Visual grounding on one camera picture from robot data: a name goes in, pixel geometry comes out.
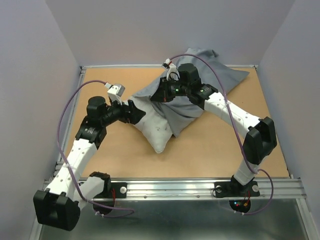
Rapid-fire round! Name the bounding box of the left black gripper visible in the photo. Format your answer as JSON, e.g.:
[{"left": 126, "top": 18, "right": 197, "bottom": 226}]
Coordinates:
[{"left": 102, "top": 97, "right": 147, "bottom": 127}]

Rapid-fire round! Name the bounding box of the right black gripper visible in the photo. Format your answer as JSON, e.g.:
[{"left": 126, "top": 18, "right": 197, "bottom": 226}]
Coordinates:
[{"left": 149, "top": 76, "right": 191, "bottom": 103}]

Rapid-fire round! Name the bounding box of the white pillow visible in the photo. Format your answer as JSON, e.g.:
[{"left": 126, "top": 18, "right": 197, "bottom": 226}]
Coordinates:
[{"left": 129, "top": 96, "right": 173, "bottom": 154}]

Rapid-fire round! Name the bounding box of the grey pillowcase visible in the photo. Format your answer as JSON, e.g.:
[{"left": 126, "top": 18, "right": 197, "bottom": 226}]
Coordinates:
[{"left": 133, "top": 48, "right": 249, "bottom": 137}]

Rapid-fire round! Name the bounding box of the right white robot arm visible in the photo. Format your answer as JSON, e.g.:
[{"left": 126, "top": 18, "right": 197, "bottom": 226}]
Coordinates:
[{"left": 151, "top": 59, "right": 277, "bottom": 195}]

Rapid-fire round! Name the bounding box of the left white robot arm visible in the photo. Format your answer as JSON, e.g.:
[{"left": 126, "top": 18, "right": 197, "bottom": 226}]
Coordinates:
[{"left": 33, "top": 96, "right": 146, "bottom": 231}]

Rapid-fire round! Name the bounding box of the metal front panel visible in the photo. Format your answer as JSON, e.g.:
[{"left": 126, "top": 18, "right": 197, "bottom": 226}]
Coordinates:
[{"left": 39, "top": 199, "right": 308, "bottom": 240}]

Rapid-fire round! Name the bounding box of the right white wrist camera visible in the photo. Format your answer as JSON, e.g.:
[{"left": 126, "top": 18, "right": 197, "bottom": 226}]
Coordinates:
[{"left": 162, "top": 58, "right": 180, "bottom": 81}]

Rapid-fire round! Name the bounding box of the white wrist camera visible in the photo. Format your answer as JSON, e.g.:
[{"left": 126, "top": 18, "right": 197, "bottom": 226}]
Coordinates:
[
  {"left": 162, "top": 58, "right": 180, "bottom": 81},
  {"left": 104, "top": 82, "right": 126, "bottom": 105}
]

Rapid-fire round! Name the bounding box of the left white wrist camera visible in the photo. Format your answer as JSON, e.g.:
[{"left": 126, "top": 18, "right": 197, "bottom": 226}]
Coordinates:
[{"left": 104, "top": 82, "right": 126, "bottom": 105}]

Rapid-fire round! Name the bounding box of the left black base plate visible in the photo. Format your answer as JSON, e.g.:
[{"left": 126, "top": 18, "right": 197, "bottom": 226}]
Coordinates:
[{"left": 95, "top": 182, "right": 127, "bottom": 200}]

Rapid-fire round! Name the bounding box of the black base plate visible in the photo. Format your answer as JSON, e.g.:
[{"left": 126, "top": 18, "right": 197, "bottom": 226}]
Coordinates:
[
  {"left": 95, "top": 182, "right": 127, "bottom": 200},
  {"left": 212, "top": 181, "right": 261, "bottom": 198}
]

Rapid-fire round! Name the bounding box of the aluminium frame rail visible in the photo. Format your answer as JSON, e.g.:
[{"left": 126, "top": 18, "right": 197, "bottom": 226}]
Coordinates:
[{"left": 39, "top": 177, "right": 307, "bottom": 201}]

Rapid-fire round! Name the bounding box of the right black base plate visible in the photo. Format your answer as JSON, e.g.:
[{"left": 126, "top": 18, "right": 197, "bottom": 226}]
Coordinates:
[{"left": 212, "top": 181, "right": 261, "bottom": 198}]

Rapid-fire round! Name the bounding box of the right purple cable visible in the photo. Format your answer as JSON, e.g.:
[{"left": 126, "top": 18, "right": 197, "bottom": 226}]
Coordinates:
[{"left": 163, "top": 53, "right": 274, "bottom": 216}]

